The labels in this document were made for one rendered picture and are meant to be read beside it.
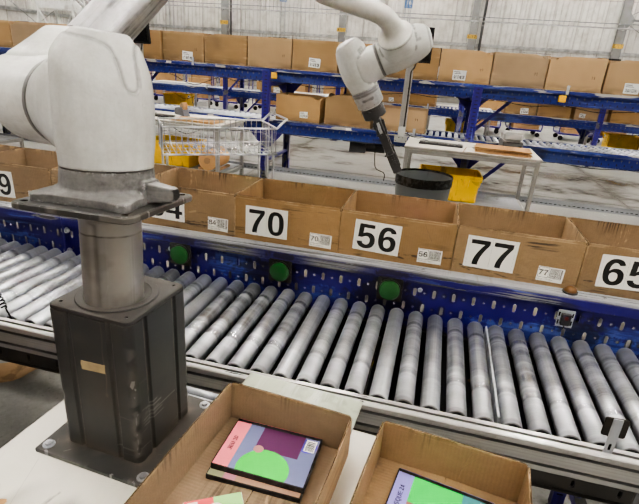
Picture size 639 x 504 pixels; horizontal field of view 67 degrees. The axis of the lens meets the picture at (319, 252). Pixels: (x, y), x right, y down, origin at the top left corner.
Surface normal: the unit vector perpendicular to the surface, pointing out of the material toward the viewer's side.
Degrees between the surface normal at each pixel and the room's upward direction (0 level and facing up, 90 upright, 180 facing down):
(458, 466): 89
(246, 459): 0
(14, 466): 0
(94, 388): 90
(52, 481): 0
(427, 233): 90
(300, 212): 90
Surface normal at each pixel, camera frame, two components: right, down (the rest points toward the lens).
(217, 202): -0.23, 0.35
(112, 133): 0.49, 0.31
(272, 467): 0.07, -0.93
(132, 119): 0.79, 0.22
